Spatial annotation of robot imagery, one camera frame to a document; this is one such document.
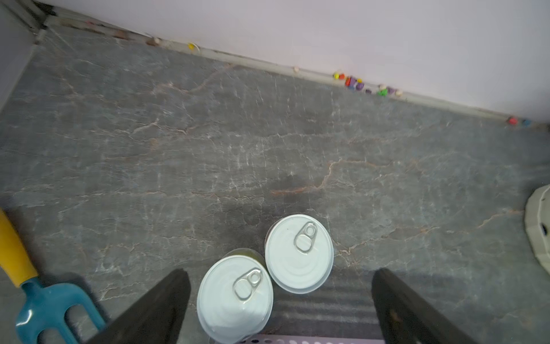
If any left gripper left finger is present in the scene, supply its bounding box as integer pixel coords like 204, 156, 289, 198
88, 269, 191, 344

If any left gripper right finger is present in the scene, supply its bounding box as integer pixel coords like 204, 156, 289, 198
371, 268, 475, 344

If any green label small can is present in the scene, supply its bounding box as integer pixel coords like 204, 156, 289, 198
197, 248, 274, 343

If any lilac plastic basket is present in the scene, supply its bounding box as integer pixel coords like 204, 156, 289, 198
241, 334, 385, 344

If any pink label small can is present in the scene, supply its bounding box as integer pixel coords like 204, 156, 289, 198
264, 214, 335, 295

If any teal toy garden fork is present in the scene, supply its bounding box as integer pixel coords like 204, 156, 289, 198
1, 212, 106, 343

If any potted green plant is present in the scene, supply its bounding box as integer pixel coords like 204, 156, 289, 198
524, 185, 550, 272

